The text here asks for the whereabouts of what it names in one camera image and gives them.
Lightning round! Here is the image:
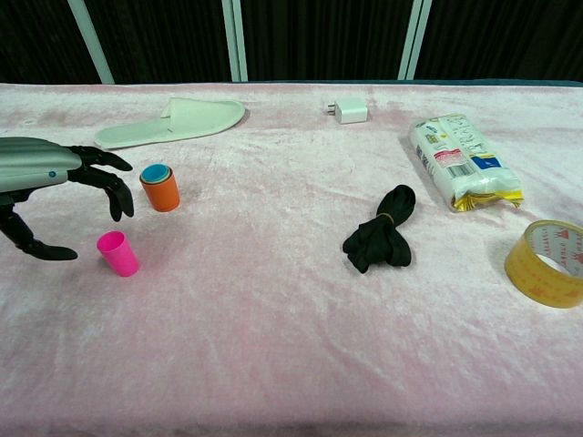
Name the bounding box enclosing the cyan plastic cup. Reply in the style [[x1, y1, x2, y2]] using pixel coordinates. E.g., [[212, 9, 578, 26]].
[[139, 163, 170, 186]]

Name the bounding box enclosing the yellow packing tape roll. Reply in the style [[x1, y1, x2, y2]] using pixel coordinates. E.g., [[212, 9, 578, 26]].
[[504, 219, 583, 310]]

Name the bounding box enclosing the teal table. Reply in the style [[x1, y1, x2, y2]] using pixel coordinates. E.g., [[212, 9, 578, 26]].
[[245, 78, 583, 88]]

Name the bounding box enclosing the pink velvet table cloth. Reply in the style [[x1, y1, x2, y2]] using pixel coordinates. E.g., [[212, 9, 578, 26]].
[[0, 81, 583, 437]]

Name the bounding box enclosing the orange plastic cup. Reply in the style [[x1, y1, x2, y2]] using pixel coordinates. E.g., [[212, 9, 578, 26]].
[[138, 170, 181, 213]]

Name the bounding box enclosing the pink plastic cup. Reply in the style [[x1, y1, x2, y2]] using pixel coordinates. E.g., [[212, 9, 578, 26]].
[[96, 230, 140, 278]]

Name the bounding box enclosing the white metal frame post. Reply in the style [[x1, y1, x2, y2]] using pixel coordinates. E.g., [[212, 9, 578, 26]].
[[66, 0, 115, 86], [221, 0, 250, 83], [397, 0, 433, 82]]

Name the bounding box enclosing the black pleated curtain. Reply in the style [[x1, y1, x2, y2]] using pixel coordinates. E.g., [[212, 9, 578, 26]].
[[0, 0, 583, 86]]

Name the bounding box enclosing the white usb wall charger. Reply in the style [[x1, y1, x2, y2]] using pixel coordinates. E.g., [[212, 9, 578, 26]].
[[323, 97, 368, 125]]

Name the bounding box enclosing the yellow plastic cup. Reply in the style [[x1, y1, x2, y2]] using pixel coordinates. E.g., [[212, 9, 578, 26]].
[[144, 166, 174, 188]]

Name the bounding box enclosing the white disposable slipper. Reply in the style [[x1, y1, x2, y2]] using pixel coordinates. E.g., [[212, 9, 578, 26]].
[[94, 97, 247, 150]]

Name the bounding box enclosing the white snack packet yellow end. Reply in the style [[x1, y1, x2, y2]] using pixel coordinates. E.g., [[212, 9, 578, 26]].
[[406, 113, 525, 214]]

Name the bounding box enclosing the black rolled cloth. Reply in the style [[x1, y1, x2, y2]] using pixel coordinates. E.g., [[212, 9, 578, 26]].
[[342, 184, 417, 274]]

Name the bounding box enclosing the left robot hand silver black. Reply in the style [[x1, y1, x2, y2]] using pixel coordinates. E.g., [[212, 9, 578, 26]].
[[0, 136, 136, 262]]

